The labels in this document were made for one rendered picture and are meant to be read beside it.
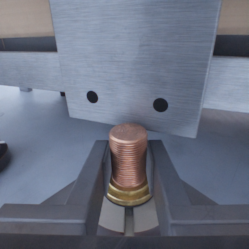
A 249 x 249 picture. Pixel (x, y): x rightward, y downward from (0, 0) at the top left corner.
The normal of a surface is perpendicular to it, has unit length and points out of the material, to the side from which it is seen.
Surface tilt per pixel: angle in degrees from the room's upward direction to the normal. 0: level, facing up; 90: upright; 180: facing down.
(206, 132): 180
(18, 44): 90
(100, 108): 90
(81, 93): 90
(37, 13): 90
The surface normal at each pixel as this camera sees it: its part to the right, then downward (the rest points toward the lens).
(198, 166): -0.02, -0.88
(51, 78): -0.37, 0.45
